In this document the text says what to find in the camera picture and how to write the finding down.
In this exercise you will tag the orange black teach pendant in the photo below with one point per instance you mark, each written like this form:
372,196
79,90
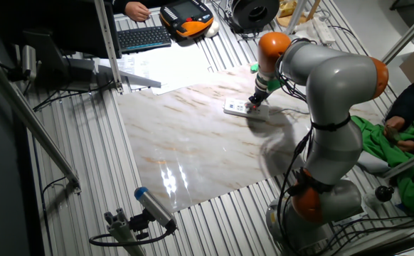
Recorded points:
187,17

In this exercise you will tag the black keyboard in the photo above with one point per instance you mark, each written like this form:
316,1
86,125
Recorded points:
143,38

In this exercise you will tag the aluminium frame bar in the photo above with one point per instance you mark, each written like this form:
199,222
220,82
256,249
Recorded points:
409,161
108,42
406,35
32,124

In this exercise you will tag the black computer monitor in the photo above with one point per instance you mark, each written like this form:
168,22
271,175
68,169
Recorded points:
79,28

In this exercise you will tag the person's bare hand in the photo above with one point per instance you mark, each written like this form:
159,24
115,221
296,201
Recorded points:
408,146
137,10
393,122

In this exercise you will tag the white computer mouse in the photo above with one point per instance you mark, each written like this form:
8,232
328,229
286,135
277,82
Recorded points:
212,30

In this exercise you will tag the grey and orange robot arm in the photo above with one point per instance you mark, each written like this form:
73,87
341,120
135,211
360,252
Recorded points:
335,81

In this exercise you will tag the small silver camera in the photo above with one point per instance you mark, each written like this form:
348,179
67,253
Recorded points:
29,60

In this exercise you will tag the silver camera with blue end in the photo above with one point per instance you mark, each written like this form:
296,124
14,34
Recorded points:
153,206

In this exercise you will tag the marble pattern board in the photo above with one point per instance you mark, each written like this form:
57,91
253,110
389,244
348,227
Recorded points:
192,149

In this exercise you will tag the black filament spool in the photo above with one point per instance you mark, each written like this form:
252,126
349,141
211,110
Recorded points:
242,14

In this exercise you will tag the black smartphone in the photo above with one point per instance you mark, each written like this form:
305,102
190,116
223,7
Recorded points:
392,134

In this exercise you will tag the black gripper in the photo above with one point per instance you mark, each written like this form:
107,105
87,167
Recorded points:
259,96

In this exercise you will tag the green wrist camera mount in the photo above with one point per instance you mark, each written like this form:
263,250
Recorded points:
274,85

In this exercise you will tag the white folded cloth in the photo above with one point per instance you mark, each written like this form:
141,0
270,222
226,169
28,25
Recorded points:
374,164

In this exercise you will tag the flat grey metal bar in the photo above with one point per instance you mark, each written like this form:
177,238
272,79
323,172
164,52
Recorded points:
132,78

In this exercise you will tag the short aluminium camera mount profile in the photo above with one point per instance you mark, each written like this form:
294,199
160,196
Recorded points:
121,231

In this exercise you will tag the black round knob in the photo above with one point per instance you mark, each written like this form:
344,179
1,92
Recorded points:
385,193

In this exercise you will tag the plain white power strip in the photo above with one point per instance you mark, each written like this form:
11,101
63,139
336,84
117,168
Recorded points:
323,31

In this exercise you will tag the aluminium upright post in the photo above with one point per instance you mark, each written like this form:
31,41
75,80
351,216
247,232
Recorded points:
296,16

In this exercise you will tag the light wooden board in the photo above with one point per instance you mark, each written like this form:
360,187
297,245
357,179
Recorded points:
285,12

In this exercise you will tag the white power strip with USB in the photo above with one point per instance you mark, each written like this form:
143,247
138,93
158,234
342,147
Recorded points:
235,106

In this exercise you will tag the white printed paper sheets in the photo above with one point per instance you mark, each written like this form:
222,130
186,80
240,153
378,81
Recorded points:
171,67

